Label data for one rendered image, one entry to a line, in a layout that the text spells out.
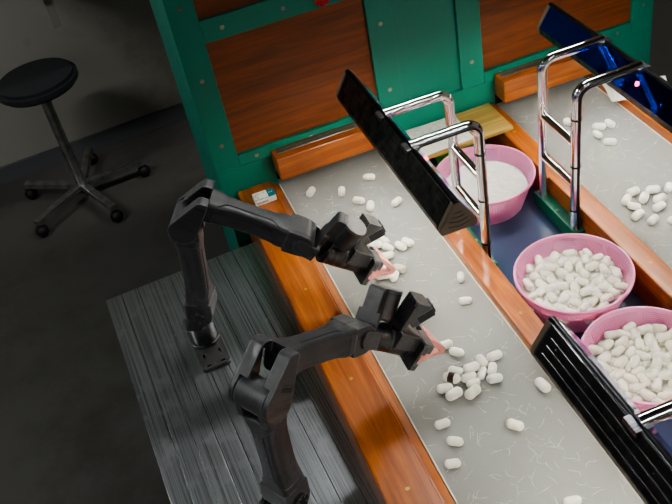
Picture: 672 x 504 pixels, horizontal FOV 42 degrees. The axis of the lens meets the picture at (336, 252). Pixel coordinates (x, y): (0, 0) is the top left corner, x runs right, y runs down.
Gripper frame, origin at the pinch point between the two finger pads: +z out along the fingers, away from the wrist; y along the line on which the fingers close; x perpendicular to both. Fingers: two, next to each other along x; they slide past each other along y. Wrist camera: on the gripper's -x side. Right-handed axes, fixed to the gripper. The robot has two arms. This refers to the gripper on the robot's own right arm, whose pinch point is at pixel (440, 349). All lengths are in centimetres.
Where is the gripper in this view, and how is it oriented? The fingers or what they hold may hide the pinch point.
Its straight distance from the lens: 183.1
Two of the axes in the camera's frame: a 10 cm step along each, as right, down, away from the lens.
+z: 8.2, 2.2, 5.3
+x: -4.7, 7.9, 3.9
